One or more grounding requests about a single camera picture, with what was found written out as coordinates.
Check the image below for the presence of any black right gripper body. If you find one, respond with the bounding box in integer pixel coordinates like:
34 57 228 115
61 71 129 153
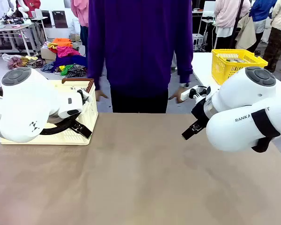
191 97 212 129

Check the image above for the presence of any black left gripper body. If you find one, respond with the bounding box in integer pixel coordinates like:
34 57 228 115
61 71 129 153
40 120 77 136

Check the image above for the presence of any purple sleeved right forearm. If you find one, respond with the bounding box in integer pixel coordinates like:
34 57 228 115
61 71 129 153
87 46 106 91

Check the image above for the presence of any purple sleeved left forearm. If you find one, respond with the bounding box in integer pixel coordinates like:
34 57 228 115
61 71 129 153
174 46 194 85

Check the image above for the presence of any cream plastic shopping basket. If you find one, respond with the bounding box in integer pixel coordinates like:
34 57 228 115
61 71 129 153
0 78 99 146

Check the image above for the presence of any yellow plastic basket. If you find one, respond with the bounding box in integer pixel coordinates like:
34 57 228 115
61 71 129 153
211 48 269 86

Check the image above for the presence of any person's left hand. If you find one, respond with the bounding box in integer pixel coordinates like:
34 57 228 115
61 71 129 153
168 86 189 104

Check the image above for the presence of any person's right hand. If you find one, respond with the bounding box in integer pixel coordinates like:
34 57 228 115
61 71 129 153
95 89 109 102

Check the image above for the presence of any white side table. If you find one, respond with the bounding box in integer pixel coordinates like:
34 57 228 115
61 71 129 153
192 52 281 94

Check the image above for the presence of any black checkered cloth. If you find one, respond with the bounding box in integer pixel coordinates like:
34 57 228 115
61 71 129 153
65 64 88 78

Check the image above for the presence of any bright green cloth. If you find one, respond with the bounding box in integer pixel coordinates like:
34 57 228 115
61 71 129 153
59 65 74 76

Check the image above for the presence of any grey blue cloth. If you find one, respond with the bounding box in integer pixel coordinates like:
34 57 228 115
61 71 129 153
40 61 56 73

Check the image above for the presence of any purple cloth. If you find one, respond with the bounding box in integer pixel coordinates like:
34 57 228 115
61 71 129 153
52 54 89 71

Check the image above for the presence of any dark patterned cloth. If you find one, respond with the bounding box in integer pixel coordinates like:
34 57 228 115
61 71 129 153
28 58 46 69

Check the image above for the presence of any white computer case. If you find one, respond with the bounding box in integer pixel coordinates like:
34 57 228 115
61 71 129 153
192 33 205 51

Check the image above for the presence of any yellow cloth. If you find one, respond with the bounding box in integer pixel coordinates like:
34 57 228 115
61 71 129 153
21 55 38 67

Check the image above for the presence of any pink cloth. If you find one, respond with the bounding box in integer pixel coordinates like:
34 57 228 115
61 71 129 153
57 45 81 58

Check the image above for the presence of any reddish patterned cloth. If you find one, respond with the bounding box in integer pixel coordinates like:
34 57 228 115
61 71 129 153
7 56 30 71

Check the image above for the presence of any person in purple sweater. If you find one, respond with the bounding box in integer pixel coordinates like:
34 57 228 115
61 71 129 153
87 0 194 114

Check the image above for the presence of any orange cloth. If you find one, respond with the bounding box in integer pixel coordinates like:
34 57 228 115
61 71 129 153
52 37 74 49

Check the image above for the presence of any white plastic bag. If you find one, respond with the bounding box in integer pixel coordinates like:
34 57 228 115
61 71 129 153
1 53 22 62

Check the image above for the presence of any person in pale pink sweater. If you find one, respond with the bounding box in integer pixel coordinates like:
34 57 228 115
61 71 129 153
214 0 252 51

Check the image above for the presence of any black panel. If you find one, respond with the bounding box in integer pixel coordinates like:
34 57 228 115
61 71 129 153
52 10 69 29
41 10 52 29

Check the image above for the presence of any narrow white table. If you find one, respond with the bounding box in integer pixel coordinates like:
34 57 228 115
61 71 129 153
30 16 49 43

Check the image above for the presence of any person in blue jacket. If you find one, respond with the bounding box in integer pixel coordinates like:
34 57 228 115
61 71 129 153
248 0 278 53

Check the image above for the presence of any person in cream jacket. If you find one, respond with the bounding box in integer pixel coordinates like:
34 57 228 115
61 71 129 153
262 0 281 74

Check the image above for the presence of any person in pink hoodie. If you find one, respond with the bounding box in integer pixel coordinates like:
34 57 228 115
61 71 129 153
70 0 90 58

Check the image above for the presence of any person in red top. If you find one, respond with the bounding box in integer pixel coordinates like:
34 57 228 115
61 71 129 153
15 0 42 18

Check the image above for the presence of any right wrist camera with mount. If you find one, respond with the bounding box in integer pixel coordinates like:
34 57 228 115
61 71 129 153
180 85 212 102

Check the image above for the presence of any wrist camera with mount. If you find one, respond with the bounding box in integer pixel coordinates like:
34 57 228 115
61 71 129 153
180 85 212 102
76 89 93 105

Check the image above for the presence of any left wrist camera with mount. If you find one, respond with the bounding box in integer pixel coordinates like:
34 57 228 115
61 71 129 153
76 89 93 105

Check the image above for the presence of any brown basket handle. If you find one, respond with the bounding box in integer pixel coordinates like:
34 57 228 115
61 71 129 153
61 78 95 95

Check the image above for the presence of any grey metal frame table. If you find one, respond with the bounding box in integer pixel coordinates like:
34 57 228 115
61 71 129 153
0 22 42 56

